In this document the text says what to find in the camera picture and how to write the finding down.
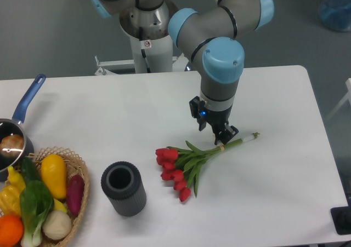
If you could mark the green cucumber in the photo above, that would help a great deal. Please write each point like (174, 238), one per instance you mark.
(29, 171)

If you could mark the green bok choy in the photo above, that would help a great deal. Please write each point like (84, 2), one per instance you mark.
(36, 202)

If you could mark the orange fruit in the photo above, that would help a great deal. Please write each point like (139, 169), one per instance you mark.
(12, 230)

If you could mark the blue handled saucepan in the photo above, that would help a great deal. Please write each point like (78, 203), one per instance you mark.
(14, 126)

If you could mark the blue plastic container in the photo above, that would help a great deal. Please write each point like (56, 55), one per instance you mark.
(335, 14)

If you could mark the black device at table edge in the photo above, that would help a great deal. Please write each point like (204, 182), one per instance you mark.
(341, 219)

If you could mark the purple sweet potato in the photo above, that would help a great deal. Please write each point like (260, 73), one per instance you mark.
(74, 194)

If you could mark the bread roll in pan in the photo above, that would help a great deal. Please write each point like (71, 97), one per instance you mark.
(12, 146)

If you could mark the woven wicker basket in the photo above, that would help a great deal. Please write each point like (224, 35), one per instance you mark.
(74, 165)

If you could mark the dark grey ribbed vase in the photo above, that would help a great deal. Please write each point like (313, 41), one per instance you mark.
(122, 184)

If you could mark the white garlic bulb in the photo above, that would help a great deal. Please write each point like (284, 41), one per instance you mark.
(57, 225)

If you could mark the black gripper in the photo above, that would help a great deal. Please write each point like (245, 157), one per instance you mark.
(218, 120)

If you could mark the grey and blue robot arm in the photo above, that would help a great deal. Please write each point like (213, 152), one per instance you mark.
(208, 41)

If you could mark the red tulip bouquet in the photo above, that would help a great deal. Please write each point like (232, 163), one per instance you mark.
(183, 166)

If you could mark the small yellow squash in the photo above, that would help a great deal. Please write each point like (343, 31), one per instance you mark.
(16, 179)

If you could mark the white frame at right edge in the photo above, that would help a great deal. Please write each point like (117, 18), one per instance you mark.
(342, 101)

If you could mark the yellow bell pepper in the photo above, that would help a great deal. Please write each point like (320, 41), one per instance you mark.
(10, 201)

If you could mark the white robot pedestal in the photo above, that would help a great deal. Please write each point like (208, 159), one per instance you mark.
(151, 45)

